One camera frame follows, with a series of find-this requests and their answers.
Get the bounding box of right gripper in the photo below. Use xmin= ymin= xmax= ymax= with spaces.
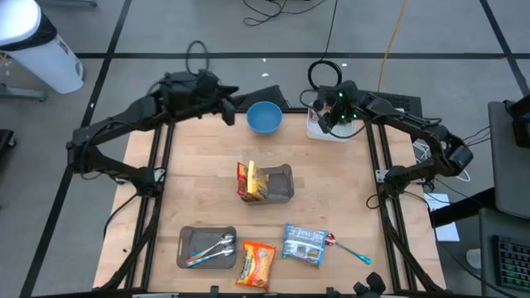
xmin=317 ymin=80 xmax=361 ymax=134

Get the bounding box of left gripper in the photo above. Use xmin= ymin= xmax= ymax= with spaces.
xmin=192 ymin=70 xmax=248 ymax=127

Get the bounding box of grey yellow ramen packet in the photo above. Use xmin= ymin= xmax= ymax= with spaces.
xmin=247 ymin=160 xmax=271 ymax=202

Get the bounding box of iridescent spoon teal handle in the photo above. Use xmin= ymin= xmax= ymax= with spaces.
xmin=324 ymin=232 xmax=373 ymax=266

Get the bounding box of plain silver spoon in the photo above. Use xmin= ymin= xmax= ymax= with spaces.
xmin=189 ymin=233 xmax=237 ymax=260

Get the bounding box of blue white ramen packet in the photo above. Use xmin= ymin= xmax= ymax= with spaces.
xmin=281 ymin=223 xmax=330 ymax=267

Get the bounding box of silver spoon orange handle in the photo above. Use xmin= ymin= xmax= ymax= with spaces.
xmin=185 ymin=246 xmax=238 ymax=267

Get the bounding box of orange-red ramen packet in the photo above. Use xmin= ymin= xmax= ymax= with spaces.
xmin=234 ymin=240 xmax=277 ymax=292

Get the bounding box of black flat panel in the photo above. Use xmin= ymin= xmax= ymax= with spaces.
xmin=231 ymin=84 xmax=292 ymax=110

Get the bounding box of blue bowl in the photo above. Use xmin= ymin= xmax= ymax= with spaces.
xmin=246 ymin=100 xmax=285 ymax=135

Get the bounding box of white square container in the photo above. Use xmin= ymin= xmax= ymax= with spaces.
xmin=306 ymin=110 xmax=358 ymax=144

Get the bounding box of red yellow ramen packet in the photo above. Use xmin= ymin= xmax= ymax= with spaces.
xmin=236 ymin=161 xmax=250 ymax=202

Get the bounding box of grey plastic bin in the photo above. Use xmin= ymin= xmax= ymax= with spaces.
xmin=241 ymin=163 xmax=296 ymax=205

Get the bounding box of grey plastic tray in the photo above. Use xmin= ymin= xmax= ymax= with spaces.
xmin=176 ymin=225 xmax=239 ymax=270

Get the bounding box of white paper sheet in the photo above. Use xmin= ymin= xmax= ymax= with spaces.
xmin=423 ymin=192 xmax=461 ymax=243

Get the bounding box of black device on desk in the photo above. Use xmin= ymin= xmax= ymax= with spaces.
xmin=503 ymin=94 xmax=530 ymax=150

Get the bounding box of white trash can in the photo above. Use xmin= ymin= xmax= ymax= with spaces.
xmin=0 ymin=0 xmax=85 ymax=95

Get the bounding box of grey desk with keyboard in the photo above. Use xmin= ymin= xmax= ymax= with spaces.
xmin=479 ymin=207 xmax=530 ymax=298

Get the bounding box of backlit keyboard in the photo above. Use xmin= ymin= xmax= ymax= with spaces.
xmin=492 ymin=235 xmax=530 ymax=293

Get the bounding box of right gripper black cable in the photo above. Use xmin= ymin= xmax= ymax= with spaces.
xmin=298 ymin=89 xmax=369 ymax=140

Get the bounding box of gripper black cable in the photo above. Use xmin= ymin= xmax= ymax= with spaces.
xmin=185 ymin=40 xmax=211 ymax=78
xmin=298 ymin=89 xmax=369 ymax=140

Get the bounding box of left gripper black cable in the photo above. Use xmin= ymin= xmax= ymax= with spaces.
xmin=185 ymin=40 xmax=211 ymax=78

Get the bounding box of black coiled cable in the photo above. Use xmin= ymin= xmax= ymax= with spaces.
xmin=306 ymin=0 xmax=345 ymax=93

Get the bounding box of black floor cable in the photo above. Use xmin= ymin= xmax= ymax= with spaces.
xmin=243 ymin=0 xmax=328 ymax=27

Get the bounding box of yellow cable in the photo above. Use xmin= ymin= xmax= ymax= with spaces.
xmin=377 ymin=0 xmax=410 ymax=94

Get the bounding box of white cable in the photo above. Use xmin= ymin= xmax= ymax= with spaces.
xmin=412 ymin=139 xmax=473 ymax=184

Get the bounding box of black power cable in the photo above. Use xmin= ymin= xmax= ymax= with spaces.
xmin=103 ymin=192 xmax=140 ymax=239

